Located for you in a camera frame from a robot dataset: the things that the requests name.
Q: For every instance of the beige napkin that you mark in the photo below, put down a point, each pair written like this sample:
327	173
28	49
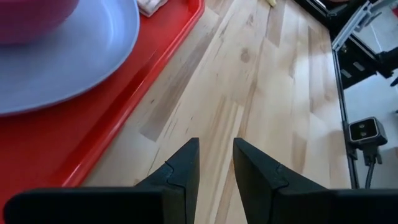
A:
150	6

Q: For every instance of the red plastic tray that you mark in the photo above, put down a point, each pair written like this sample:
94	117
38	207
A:
93	124

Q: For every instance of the black table-level camera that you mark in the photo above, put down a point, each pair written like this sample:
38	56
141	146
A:
365	130

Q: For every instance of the magenta bowl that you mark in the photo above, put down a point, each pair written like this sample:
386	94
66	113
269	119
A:
31	18

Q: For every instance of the black aluminium table frame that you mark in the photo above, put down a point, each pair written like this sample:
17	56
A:
323	14

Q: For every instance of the black control box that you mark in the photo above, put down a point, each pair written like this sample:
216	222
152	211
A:
357	74

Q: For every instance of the lavender plate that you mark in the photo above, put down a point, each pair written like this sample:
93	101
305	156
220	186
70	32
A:
77	62

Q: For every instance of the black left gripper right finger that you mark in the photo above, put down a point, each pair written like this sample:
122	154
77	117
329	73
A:
295	208

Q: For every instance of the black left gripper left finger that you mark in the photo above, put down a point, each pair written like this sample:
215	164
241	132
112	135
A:
93	208

